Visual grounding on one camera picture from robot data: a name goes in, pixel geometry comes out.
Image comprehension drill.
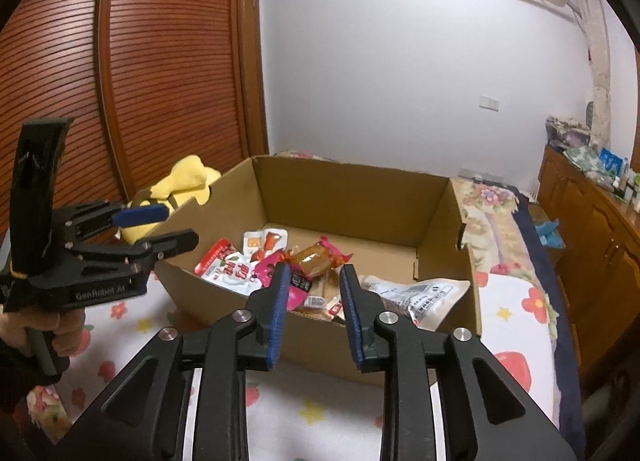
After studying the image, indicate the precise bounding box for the white grey snack pouch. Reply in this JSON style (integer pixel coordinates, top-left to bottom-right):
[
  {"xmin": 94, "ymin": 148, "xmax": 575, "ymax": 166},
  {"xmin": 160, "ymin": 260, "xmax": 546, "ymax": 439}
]
[{"xmin": 358, "ymin": 276, "xmax": 471, "ymax": 331}]

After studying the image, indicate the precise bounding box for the red white snack pouch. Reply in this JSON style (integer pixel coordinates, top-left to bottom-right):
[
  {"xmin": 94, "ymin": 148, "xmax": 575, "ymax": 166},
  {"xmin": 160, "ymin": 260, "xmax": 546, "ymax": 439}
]
[{"xmin": 193, "ymin": 239, "xmax": 262, "ymax": 296}]

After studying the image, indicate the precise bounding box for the left hand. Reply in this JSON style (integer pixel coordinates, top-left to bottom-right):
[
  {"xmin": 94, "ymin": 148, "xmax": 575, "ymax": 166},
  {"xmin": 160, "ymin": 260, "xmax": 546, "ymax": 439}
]
[{"xmin": 0, "ymin": 307, "xmax": 87, "ymax": 359}]

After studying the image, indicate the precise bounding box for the yellow Pikachu plush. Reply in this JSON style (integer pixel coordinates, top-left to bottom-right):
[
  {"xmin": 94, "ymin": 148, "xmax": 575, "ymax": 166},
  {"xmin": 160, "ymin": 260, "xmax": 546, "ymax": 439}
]
[{"xmin": 126, "ymin": 154, "xmax": 221, "ymax": 216}]

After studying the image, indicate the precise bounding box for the pink snack packet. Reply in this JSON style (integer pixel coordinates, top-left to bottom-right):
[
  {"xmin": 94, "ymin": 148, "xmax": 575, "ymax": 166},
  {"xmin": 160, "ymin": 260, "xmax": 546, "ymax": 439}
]
[{"xmin": 254, "ymin": 251, "xmax": 312, "ymax": 311}]

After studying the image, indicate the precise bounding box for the white orange snack pouch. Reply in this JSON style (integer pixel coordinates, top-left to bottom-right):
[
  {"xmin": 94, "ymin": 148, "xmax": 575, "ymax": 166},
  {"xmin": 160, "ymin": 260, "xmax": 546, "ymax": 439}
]
[{"xmin": 243, "ymin": 228, "xmax": 288, "ymax": 263}]

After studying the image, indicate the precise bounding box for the brown cardboard box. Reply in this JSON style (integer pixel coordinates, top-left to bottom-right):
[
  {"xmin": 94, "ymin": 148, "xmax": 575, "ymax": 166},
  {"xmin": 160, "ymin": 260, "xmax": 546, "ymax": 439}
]
[{"xmin": 150, "ymin": 154, "xmax": 484, "ymax": 387}]

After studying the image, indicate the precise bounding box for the white floral bed sheet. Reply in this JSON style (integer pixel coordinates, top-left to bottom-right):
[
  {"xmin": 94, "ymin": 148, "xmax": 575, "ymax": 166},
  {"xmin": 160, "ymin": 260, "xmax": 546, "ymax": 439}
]
[{"xmin": 24, "ymin": 269, "xmax": 561, "ymax": 461}]

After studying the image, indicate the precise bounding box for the wooden louvered wardrobe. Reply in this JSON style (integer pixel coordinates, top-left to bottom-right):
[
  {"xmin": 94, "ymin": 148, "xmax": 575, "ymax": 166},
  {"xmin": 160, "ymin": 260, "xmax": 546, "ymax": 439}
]
[{"xmin": 1, "ymin": 0, "xmax": 268, "ymax": 204}]

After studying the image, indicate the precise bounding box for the wooden sideboard cabinet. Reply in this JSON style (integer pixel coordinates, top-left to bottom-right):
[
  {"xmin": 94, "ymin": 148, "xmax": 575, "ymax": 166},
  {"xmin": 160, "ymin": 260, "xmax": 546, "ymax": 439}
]
[{"xmin": 538, "ymin": 147, "xmax": 639, "ymax": 379}]

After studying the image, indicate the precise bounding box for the blue box on sideboard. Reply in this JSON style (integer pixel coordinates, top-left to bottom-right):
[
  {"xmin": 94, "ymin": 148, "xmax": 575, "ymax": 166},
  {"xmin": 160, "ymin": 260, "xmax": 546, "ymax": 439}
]
[{"xmin": 599, "ymin": 148, "xmax": 624, "ymax": 177}]

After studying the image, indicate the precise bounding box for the floral curtain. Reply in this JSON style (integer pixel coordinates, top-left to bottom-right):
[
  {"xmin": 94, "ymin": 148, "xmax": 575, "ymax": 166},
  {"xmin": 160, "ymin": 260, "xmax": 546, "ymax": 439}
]
[{"xmin": 577, "ymin": 0, "xmax": 611, "ymax": 148}]

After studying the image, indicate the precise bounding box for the white wall socket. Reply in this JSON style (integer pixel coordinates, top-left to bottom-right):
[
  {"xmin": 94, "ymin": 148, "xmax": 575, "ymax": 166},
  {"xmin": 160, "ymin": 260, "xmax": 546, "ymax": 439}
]
[{"xmin": 478, "ymin": 96, "xmax": 500, "ymax": 112}]

